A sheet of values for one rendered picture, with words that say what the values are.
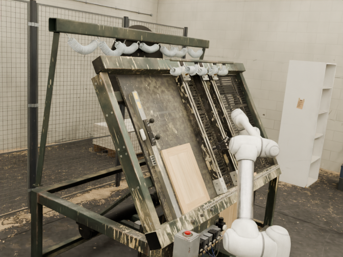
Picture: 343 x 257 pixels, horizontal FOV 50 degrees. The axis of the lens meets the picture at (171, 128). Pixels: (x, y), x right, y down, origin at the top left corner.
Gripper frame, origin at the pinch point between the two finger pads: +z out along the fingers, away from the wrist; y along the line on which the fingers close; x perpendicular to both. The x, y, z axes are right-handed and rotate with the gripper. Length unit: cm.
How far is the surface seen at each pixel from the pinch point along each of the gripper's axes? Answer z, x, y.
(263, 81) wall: 116, -479, 113
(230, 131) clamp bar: 1.2, -37.1, 11.3
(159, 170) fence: 5, 76, -3
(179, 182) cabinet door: 7, 57, -16
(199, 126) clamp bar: 0.9, 12.2, 21.3
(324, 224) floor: 13, -211, -135
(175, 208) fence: 5, 74, -32
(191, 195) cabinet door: 7, 49, -28
